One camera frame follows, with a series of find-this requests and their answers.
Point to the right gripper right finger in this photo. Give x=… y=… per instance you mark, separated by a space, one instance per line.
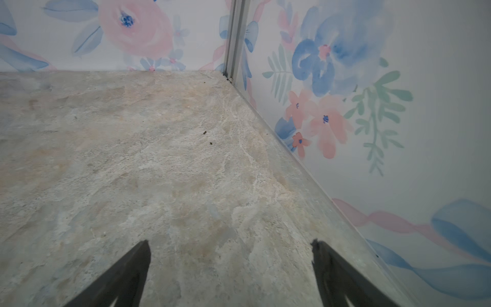
x=340 y=284

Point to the aluminium corner post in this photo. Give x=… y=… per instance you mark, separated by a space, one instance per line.
x=236 y=31

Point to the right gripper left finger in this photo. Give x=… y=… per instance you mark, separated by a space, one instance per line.
x=122 y=284

